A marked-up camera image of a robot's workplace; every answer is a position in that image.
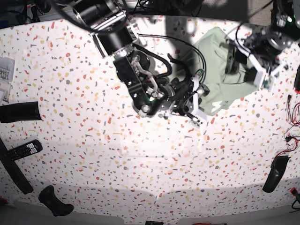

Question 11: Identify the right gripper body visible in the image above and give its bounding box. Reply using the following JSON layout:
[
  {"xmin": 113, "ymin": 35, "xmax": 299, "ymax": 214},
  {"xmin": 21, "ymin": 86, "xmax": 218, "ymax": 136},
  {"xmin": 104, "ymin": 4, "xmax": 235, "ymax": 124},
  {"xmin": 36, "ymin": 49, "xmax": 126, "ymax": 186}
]
[{"xmin": 150, "ymin": 78, "xmax": 195, "ymax": 117}]

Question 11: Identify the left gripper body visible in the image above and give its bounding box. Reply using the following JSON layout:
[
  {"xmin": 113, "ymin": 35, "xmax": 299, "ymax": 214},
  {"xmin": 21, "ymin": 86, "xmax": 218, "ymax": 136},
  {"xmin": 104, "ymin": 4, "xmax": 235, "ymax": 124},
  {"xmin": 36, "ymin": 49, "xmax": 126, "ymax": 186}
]
[{"xmin": 244, "ymin": 30, "xmax": 293, "ymax": 62}]

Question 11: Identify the light green T-shirt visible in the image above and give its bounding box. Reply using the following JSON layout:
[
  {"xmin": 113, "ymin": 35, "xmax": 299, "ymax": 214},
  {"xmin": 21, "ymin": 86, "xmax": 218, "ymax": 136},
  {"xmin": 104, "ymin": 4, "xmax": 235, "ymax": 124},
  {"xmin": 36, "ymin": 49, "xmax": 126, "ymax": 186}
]
[{"xmin": 194, "ymin": 27, "xmax": 258, "ymax": 116}]

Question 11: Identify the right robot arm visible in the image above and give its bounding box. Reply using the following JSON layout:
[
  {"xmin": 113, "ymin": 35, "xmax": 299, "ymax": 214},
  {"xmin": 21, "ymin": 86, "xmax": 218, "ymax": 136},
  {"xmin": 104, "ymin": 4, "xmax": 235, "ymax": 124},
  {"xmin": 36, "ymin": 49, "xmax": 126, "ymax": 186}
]
[{"xmin": 50, "ymin": 0, "xmax": 209, "ymax": 120}]

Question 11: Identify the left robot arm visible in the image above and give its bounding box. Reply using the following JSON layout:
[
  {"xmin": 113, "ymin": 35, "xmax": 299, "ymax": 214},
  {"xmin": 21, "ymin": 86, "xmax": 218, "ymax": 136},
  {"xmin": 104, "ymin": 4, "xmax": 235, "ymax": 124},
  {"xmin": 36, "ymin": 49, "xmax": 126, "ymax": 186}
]
[{"xmin": 225, "ymin": 0, "xmax": 300, "ymax": 87}]

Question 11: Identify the red black device right edge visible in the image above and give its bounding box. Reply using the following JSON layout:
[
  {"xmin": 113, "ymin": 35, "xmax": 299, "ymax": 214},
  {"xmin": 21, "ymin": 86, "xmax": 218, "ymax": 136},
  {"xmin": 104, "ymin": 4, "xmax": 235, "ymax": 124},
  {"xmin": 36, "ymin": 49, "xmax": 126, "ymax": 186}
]
[{"xmin": 293, "ymin": 66, "xmax": 300, "ymax": 94}]

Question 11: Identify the small black box bottom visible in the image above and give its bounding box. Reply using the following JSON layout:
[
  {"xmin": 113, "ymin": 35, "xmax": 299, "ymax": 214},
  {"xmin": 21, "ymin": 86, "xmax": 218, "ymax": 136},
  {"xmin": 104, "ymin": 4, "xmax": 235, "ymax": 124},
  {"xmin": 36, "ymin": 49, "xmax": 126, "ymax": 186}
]
[{"xmin": 145, "ymin": 221, "xmax": 164, "ymax": 225}]

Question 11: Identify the black TV remote control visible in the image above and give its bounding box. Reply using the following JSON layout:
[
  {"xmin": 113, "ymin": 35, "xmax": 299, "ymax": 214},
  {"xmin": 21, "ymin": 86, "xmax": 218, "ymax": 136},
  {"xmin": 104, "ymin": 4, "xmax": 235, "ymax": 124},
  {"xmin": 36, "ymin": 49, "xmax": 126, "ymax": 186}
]
[{"xmin": 7, "ymin": 139, "xmax": 43, "ymax": 161}]

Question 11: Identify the black cylindrical roll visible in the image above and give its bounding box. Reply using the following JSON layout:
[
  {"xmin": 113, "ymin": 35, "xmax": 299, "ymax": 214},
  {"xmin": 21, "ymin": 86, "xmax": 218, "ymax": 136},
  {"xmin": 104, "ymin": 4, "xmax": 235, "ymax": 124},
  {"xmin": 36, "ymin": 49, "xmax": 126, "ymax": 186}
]
[{"xmin": 0, "ymin": 101, "xmax": 41, "ymax": 123}]

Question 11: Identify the black game controller grip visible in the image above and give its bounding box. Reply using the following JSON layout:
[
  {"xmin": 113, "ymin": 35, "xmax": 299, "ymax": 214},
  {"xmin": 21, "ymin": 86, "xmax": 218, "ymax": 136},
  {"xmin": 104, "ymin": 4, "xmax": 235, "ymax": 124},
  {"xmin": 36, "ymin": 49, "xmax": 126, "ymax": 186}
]
[{"xmin": 38, "ymin": 185, "xmax": 74, "ymax": 217}]

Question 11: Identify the clear plastic parts box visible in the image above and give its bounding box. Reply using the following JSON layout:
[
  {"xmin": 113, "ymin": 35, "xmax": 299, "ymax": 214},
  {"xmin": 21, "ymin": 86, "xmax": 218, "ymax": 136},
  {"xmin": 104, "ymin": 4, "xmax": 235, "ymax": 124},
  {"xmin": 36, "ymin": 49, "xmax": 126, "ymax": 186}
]
[{"xmin": 0, "ymin": 57, "xmax": 15, "ymax": 102}]

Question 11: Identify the long black bar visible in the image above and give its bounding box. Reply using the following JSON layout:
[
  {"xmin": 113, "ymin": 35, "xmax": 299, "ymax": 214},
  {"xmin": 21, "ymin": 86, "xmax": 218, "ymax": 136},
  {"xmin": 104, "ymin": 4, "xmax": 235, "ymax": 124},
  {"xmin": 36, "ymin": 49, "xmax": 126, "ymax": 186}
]
[{"xmin": 0, "ymin": 140, "xmax": 33, "ymax": 195}]

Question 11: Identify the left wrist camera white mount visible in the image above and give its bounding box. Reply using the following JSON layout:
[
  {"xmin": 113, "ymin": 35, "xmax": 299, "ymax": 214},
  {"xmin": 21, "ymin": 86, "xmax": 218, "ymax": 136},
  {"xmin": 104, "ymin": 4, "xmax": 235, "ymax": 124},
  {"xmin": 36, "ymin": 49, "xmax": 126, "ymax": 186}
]
[{"xmin": 234, "ymin": 37, "xmax": 285, "ymax": 90}]

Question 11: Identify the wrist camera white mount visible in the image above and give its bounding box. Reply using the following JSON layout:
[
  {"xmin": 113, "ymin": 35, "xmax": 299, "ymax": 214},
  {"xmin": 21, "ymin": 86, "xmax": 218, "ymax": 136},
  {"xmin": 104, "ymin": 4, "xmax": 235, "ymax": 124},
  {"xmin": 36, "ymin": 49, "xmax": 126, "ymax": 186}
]
[
  {"xmin": 183, "ymin": 69, "xmax": 207, "ymax": 128},
  {"xmin": 234, "ymin": 37, "xmax": 285, "ymax": 90}
]

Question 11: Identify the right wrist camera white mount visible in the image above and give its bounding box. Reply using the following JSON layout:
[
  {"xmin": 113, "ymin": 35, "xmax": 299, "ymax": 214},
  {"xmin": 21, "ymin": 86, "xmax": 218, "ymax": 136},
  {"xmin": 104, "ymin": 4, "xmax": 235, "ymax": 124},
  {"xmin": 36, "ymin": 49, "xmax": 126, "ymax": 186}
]
[{"xmin": 183, "ymin": 69, "xmax": 207, "ymax": 128}]

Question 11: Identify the red black wire bundle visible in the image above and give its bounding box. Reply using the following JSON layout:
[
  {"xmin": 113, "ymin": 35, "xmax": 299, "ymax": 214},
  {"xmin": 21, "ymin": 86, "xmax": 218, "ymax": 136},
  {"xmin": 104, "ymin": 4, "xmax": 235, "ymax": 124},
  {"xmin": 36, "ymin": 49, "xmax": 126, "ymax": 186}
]
[{"xmin": 274, "ymin": 94, "xmax": 300, "ymax": 165}]

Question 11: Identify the black curved handle right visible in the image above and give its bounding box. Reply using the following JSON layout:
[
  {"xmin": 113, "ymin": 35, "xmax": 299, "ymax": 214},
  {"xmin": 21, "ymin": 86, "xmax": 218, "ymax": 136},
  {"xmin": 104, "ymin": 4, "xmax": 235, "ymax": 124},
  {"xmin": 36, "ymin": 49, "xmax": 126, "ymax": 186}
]
[{"xmin": 262, "ymin": 156, "xmax": 290, "ymax": 193}]

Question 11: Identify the red handled screwdriver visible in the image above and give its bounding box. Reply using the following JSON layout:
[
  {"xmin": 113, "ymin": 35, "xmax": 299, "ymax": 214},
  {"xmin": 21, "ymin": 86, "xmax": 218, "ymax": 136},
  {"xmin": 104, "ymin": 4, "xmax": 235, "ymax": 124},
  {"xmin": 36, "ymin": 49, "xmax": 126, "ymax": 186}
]
[{"xmin": 192, "ymin": 222, "xmax": 228, "ymax": 225}]

